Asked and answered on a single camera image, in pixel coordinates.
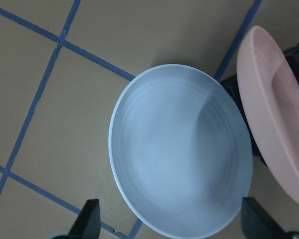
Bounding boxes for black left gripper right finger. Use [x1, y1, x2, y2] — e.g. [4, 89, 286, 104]
[241, 197, 286, 239]

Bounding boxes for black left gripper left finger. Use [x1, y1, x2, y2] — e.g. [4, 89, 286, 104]
[67, 199, 101, 239]

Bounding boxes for blue plate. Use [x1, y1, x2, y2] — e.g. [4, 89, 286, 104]
[108, 64, 253, 239]

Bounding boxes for pink plate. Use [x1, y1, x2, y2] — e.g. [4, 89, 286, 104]
[237, 26, 299, 204]

